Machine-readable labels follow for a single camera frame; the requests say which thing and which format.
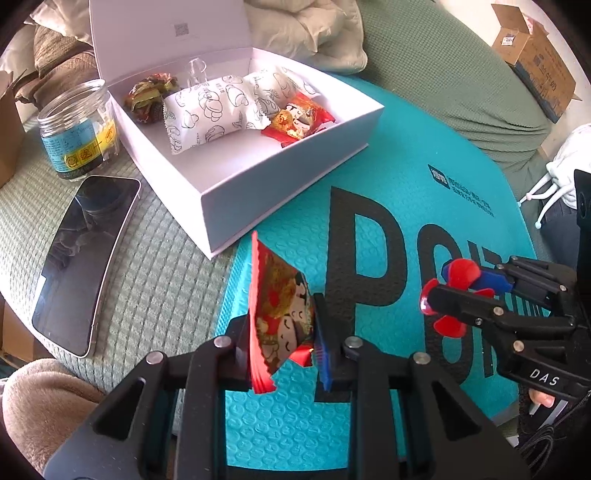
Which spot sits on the person's right hand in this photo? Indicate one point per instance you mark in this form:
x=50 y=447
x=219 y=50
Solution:
x=541 y=399

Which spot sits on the clear plastic jar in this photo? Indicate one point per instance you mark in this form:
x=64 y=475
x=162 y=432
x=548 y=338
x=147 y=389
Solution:
x=78 y=138

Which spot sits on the red plastic flower toy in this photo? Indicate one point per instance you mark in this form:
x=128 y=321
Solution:
x=461 y=268

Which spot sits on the white cloth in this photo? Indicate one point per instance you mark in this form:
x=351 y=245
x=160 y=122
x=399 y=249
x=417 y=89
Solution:
x=572 y=152

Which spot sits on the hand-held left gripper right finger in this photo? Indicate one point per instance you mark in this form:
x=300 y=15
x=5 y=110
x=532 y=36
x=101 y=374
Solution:
x=323 y=364

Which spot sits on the white printed snack packet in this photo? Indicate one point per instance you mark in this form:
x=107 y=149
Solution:
x=203 y=110
x=272 y=85

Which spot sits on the green brown candy packet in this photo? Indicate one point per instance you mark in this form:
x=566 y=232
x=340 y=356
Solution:
x=147 y=97

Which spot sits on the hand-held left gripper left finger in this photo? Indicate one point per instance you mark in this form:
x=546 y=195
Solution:
x=231 y=357

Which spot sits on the brown woven cushion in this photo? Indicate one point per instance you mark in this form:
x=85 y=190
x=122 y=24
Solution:
x=60 y=64

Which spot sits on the white pillow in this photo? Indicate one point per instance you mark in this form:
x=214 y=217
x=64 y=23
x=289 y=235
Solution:
x=55 y=11

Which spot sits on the beige quilted jacket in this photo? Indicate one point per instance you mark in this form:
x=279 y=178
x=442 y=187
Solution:
x=314 y=32

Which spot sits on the teal bubble mailer bag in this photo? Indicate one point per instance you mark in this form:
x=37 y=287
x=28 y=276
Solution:
x=415 y=207

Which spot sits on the brown cardboard box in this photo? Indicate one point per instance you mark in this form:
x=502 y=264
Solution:
x=8 y=138

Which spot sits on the red gold snack packet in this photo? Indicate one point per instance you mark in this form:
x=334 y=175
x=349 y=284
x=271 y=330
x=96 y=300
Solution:
x=277 y=323
x=295 y=120

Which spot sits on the small clear plastic cup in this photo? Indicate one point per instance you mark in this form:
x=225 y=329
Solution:
x=196 y=74

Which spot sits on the blue printed cardboard box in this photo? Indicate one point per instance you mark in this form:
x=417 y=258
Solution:
x=535 y=50

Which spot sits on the beige fleece cloth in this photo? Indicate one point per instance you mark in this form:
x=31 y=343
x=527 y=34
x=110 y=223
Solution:
x=41 y=401

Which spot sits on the white gift box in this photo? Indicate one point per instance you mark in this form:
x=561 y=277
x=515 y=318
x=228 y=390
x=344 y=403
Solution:
x=258 y=194

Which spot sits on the person's right forearm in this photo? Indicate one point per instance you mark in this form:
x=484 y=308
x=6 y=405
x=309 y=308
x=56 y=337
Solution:
x=554 y=438

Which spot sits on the black smartphone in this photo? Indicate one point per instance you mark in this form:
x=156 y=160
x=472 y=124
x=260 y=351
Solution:
x=83 y=263

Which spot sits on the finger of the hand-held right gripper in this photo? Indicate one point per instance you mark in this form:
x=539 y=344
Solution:
x=461 y=300
x=494 y=279

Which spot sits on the green textured blanket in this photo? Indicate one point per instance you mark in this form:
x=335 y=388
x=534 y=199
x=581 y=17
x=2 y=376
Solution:
x=161 y=258

